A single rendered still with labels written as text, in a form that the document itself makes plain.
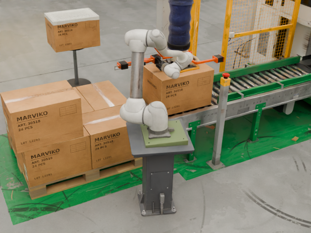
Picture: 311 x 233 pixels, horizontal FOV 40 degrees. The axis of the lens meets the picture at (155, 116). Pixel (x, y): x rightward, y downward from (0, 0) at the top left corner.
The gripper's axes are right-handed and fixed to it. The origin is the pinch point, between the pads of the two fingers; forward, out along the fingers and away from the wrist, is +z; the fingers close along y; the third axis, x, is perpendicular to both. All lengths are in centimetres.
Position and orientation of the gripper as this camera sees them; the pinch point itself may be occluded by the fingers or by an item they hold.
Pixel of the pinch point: (154, 58)
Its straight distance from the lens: 410.5
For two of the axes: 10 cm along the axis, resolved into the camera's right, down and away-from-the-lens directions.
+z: -4.7, -4.6, 7.6
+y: -0.2, 8.6, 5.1
